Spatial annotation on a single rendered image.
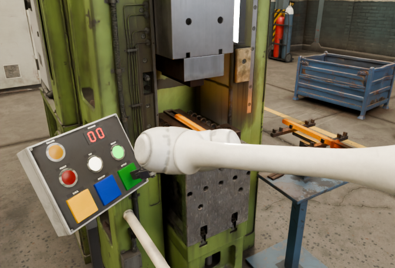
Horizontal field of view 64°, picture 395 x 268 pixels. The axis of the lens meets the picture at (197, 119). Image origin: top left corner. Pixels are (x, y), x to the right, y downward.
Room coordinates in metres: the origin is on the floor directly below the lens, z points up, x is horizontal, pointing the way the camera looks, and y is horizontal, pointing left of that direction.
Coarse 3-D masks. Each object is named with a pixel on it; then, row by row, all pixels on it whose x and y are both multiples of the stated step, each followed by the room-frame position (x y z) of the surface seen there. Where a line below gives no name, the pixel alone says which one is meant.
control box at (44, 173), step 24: (96, 120) 1.01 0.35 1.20; (48, 144) 0.85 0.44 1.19; (72, 144) 0.90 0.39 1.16; (96, 144) 0.96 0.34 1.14; (120, 144) 1.02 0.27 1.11; (24, 168) 0.82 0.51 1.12; (48, 168) 0.81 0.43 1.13; (72, 168) 0.85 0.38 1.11; (120, 168) 0.96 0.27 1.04; (48, 192) 0.77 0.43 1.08; (72, 192) 0.81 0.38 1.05; (96, 192) 0.85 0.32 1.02; (48, 216) 0.78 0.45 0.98; (72, 216) 0.76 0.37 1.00; (96, 216) 0.81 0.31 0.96
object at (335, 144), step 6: (282, 120) 1.66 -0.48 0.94; (288, 120) 1.64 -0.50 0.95; (294, 126) 1.58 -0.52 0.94; (300, 126) 1.55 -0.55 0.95; (306, 132) 1.50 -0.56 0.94; (312, 132) 1.47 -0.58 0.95; (318, 138) 1.43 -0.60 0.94; (324, 138) 1.40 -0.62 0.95; (330, 144) 1.36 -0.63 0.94; (336, 144) 1.34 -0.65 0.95; (342, 144) 1.33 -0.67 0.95
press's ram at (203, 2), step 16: (160, 0) 1.31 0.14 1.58; (176, 0) 1.25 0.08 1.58; (192, 0) 1.29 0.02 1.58; (208, 0) 1.33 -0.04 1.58; (224, 0) 1.37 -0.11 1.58; (160, 16) 1.32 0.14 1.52; (176, 16) 1.25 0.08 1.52; (192, 16) 1.29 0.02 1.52; (208, 16) 1.33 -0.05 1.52; (224, 16) 1.37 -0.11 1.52; (160, 32) 1.32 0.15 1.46; (176, 32) 1.25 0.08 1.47; (192, 32) 1.29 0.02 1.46; (208, 32) 1.33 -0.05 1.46; (224, 32) 1.37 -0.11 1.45; (160, 48) 1.33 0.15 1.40; (176, 48) 1.25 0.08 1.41; (192, 48) 1.29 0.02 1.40; (208, 48) 1.33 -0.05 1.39; (224, 48) 1.37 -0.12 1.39
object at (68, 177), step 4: (64, 172) 0.82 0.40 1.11; (68, 172) 0.83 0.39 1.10; (72, 172) 0.84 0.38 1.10; (64, 176) 0.82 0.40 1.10; (68, 176) 0.82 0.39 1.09; (72, 176) 0.83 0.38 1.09; (64, 180) 0.81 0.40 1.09; (68, 180) 0.82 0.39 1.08; (72, 180) 0.82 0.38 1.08; (68, 184) 0.81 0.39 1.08
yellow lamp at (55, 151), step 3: (51, 147) 0.85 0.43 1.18; (54, 147) 0.85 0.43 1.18; (57, 147) 0.86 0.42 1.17; (60, 147) 0.86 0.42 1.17; (51, 150) 0.84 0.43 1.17; (54, 150) 0.85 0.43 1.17; (57, 150) 0.85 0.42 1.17; (60, 150) 0.86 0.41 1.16; (51, 153) 0.83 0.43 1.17; (54, 153) 0.84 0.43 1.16; (57, 153) 0.85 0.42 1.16; (60, 153) 0.85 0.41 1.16; (51, 156) 0.83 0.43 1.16; (54, 156) 0.83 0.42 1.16; (57, 156) 0.84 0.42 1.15; (60, 156) 0.85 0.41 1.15
